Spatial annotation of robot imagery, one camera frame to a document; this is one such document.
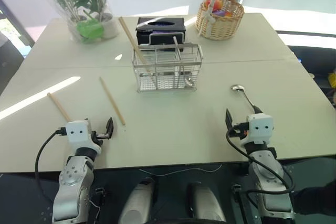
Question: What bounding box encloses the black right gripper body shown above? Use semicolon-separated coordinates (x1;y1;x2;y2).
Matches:
230;121;250;139

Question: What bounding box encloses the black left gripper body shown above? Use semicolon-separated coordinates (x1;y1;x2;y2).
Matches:
90;130;110;141

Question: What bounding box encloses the silver metal spoon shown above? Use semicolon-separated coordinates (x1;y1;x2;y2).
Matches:
230;84;257;111

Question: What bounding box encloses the light wooden chopstick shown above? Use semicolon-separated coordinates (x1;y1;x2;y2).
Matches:
47;92;72;123
99;77;126;126
118;16;154;74

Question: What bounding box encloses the dark side furniture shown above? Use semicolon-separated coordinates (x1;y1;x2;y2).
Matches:
288;45;336;109

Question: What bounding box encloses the thin white thread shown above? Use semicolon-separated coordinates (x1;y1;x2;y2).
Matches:
138;164;223;177

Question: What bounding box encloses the grey rounded robot leg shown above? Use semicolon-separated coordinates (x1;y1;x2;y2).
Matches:
118;177;155;224
185;182;227;224

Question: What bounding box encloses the yellow object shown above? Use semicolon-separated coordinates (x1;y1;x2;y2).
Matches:
327;69;336;89

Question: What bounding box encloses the white plant pot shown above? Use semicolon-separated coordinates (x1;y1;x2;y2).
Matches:
67;13;121;42

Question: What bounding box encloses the black rounded bulky thing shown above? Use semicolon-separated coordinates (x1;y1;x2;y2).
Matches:
293;178;336;217

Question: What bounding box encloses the black tissue box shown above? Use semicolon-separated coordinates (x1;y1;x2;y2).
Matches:
135;17;187;47

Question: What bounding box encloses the orange red toy fruit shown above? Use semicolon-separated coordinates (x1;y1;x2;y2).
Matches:
205;0;224;13

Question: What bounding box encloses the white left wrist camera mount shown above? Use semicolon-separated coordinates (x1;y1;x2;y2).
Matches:
65;120;102;154

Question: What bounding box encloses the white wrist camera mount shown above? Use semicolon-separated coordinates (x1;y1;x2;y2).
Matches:
246;113;275;145
65;120;102;154

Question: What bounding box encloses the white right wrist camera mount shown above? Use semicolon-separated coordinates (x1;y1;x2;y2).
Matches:
246;113;275;145

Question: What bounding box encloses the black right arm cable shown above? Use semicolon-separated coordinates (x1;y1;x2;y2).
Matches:
226;128;295;196

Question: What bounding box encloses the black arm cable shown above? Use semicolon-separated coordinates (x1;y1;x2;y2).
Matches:
35;127;67;201
226;128;295;196

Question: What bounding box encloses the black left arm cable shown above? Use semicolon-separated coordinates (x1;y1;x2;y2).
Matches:
35;127;67;201

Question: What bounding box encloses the metal wire cutlery basket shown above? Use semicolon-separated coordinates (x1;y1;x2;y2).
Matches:
131;43;204;93

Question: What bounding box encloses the wicker basket with handle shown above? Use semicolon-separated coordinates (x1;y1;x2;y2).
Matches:
195;0;245;41

